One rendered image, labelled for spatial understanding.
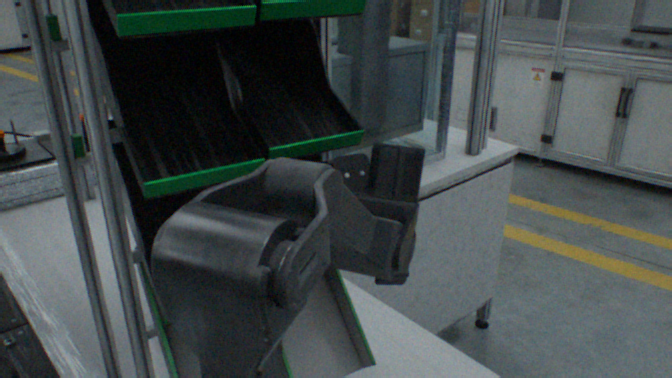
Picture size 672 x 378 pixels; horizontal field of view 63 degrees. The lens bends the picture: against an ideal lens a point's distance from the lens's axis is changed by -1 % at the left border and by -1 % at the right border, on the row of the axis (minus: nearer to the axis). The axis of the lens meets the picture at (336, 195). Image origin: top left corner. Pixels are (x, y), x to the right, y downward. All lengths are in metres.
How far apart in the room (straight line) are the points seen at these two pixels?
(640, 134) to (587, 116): 0.36
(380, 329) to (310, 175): 0.84
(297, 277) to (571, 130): 4.11
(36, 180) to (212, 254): 1.62
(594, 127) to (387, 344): 3.36
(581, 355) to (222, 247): 2.39
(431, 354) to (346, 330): 0.28
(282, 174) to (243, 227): 0.08
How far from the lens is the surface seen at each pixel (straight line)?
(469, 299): 2.36
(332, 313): 0.88
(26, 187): 1.89
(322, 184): 0.34
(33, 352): 1.06
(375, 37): 1.63
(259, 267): 0.27
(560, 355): 2.58
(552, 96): 4.33
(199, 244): 0.29
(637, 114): 4.22
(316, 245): 0.30
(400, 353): 1.11
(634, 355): 2.71
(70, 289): 1.41
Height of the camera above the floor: 1.59
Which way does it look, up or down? 25 degrees down
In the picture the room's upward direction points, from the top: straight up
